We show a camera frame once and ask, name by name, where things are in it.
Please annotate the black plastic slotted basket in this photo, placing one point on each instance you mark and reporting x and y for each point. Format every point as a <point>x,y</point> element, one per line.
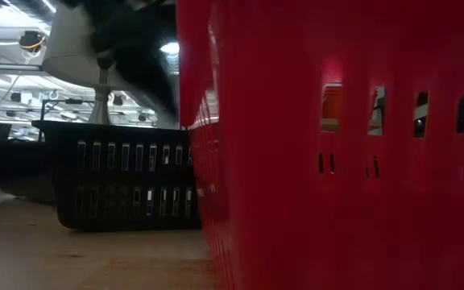
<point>26,173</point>
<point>127,209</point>

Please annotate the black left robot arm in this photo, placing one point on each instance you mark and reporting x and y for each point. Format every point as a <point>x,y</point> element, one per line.
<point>115,20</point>

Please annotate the silver lamp base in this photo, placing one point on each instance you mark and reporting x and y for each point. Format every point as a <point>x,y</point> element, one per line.
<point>101,104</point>

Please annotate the black and yellow ceiling fixture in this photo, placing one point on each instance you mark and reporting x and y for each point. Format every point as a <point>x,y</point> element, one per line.
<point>31,40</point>

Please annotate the red plastic slotted basket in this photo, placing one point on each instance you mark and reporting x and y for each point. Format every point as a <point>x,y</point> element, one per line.
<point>296,193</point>

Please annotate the black metal background frame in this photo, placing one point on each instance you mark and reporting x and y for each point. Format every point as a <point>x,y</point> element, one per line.
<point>75,101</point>

